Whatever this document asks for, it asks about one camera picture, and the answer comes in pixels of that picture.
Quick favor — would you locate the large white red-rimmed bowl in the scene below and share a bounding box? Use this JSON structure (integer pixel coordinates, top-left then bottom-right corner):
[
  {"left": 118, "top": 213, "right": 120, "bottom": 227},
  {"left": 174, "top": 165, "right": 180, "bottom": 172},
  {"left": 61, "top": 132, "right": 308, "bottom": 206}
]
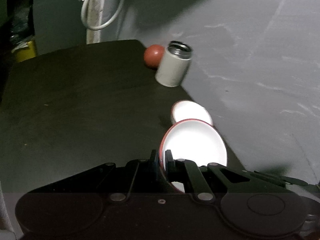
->
[{"left": 158, "top": 119, "right": 227, "bottom": 193}]

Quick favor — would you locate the small white red-rimmed bowl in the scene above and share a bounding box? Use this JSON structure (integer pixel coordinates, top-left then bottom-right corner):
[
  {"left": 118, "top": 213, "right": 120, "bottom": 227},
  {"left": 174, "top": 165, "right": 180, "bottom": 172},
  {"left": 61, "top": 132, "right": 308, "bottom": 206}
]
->
[{"left": 170, "top": 100, "right": 213, "bottom": 126}]

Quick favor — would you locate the white steel thermos jar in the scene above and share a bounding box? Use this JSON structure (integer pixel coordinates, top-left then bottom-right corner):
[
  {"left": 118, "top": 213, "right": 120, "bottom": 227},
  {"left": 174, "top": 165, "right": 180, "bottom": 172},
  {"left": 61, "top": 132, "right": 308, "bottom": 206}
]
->
[{"left": 155, "top": 41, "right": 193, "bottom": 87}]

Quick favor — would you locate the red round ball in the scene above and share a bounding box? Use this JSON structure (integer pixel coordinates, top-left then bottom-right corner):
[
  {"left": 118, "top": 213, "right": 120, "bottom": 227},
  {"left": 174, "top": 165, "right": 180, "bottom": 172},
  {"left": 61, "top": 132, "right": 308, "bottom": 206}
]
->
[{"left": 144, "top": 44, "right": 165, "bottom": 68}]

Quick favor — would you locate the yellow plastic container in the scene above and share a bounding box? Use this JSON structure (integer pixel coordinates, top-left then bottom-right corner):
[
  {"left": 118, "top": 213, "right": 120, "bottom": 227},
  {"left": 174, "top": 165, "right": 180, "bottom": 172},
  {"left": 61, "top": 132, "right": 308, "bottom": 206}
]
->
[{"left": 12, "top": 40, "right": 37, "bottom": 63}]

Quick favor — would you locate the dark grey cabinet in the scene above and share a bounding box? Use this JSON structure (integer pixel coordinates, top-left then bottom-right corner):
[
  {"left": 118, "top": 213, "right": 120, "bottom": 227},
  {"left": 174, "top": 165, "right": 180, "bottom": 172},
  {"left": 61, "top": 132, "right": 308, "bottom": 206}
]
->
[{"left": 33, "top": 0, "right": 87, "bottom": 55}]

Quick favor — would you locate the white hose loop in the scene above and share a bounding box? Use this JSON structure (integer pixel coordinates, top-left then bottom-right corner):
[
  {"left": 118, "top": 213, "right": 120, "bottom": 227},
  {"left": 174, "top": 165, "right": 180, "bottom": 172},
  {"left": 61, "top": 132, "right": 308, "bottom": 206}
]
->
[{"left": 80, "top": 0, "right": 126, "bottom": 31}]

